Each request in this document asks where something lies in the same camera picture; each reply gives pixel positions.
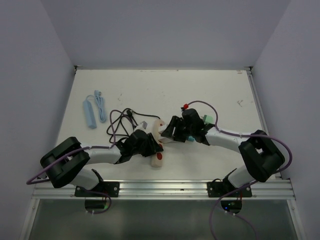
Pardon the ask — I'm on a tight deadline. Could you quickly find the light blue power strip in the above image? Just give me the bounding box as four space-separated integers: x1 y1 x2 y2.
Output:
82 100 97 129

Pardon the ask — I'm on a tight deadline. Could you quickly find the green plug adapter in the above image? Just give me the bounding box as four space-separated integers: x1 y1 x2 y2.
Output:
203 114 215 124

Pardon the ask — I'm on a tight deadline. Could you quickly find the beige power strip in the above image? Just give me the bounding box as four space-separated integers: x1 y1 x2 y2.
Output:
150 119 165 168

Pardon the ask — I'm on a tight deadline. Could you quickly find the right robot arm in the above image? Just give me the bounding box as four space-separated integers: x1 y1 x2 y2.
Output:
159 108 285 197

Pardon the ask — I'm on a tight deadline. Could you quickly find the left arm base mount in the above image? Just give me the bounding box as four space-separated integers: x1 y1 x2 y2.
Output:
74 181 120 198

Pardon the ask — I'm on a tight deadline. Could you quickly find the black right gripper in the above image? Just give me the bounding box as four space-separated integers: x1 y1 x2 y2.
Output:
161 115 195 143

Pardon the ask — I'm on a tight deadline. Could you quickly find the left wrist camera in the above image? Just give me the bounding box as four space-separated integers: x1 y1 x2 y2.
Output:
134 121 148 132

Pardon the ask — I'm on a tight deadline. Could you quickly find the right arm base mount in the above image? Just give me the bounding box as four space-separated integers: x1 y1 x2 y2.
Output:
206 178 253 198

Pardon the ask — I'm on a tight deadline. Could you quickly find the teal plug adapter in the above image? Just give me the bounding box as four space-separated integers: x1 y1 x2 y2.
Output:
187 136 195 142

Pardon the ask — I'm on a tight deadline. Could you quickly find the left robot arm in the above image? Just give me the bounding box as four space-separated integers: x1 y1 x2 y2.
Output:
40 130 164 197

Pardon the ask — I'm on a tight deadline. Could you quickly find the aluminium table edge rail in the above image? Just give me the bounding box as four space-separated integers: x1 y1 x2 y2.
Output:
20 180 303 240

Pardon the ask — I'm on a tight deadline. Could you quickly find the black power cable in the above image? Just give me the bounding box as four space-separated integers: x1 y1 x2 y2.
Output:
106 107 162 141

